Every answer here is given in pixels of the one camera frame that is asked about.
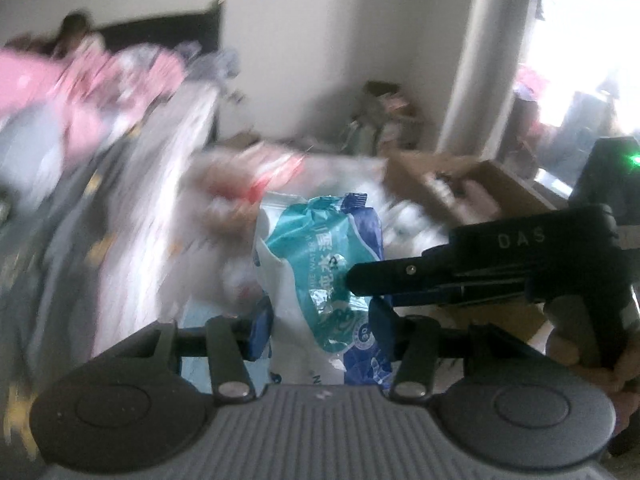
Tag pink wet wipes pack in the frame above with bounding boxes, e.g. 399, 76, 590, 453
186, 142, 306, 235

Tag person lying in bed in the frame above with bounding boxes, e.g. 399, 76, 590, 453
52, 11, 104, 58

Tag person's right hand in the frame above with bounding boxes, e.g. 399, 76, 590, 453
546, 330, 639, 434

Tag white plastic bag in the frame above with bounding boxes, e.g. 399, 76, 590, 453
292, 154, 448, 259

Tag brown cardboard box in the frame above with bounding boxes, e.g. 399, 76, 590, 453
384, 151, 553, 228

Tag cardboard boxes in corner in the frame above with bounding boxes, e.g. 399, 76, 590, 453
344, 80, 425, 156

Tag blue white tissue pack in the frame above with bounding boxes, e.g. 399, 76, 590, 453
253, 193, 393, 389

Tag black headboard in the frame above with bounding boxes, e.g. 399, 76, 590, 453
98, 0, 226, 53

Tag pink grey duvet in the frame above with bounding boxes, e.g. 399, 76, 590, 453
1, 44, 186, 214

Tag dark grey bed sheet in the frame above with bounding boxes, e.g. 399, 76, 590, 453
1, 81, 221, 471

